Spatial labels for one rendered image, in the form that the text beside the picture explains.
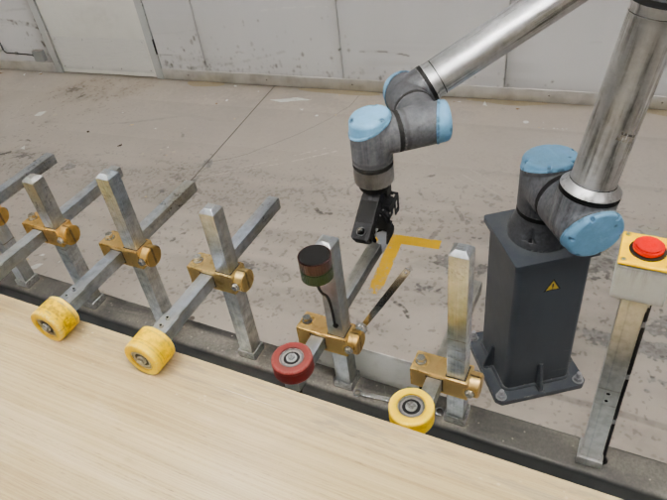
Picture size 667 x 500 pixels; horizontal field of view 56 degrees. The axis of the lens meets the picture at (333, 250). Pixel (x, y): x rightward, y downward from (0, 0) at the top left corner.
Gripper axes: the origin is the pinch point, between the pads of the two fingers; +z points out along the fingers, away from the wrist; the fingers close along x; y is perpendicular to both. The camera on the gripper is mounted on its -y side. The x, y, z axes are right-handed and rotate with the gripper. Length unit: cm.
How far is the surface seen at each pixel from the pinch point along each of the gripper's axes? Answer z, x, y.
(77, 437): -9, 28, -71
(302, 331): -4.4, 3.5, -31.9
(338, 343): -4.0, -5.0, -31.9
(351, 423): -9, -17, -51
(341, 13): 40, 119, 228
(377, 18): 42, 97, 230
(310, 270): -28.8, -4.6, -36.5
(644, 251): -41, -54, -30
